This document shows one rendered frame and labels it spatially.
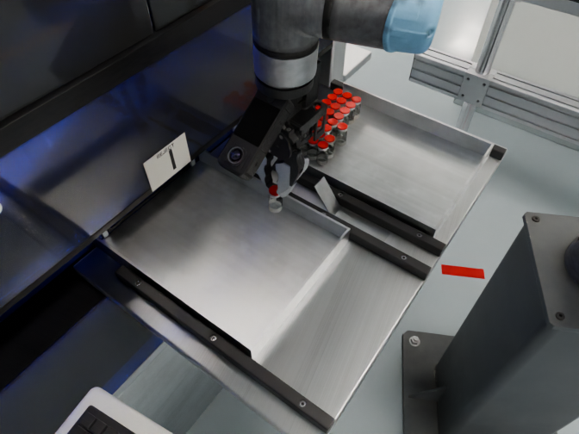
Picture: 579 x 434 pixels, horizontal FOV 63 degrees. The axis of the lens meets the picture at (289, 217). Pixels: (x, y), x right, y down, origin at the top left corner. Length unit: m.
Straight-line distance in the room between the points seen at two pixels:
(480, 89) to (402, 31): 1.41
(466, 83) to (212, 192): 1.24
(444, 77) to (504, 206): 0.64
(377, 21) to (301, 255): 0.42
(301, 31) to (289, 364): 0.44
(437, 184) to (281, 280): 0.36
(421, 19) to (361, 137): 0.53
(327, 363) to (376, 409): 0.93
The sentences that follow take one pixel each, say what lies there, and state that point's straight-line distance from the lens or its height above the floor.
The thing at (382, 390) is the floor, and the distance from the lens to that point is 1.64.
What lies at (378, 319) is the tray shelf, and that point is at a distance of 0.73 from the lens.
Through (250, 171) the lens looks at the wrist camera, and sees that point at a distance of 0.58.
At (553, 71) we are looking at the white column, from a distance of 2.47.
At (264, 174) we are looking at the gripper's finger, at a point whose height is 1.03.
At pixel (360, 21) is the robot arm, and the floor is 1.29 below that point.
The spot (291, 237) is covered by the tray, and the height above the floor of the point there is 0.88.
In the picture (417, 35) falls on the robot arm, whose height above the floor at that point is 1.29.
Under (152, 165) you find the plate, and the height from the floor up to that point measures 1.04.
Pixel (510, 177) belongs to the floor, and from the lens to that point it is 2.35.
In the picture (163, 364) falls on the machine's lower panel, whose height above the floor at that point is 0.53.
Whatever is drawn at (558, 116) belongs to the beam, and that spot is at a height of 0.51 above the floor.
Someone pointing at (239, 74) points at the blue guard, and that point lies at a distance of 0.81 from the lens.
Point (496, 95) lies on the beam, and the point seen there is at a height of 0.50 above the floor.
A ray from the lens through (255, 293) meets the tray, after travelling 0.74.
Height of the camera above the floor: 1.52
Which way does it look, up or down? 51 degrees down
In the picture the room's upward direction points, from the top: straight up
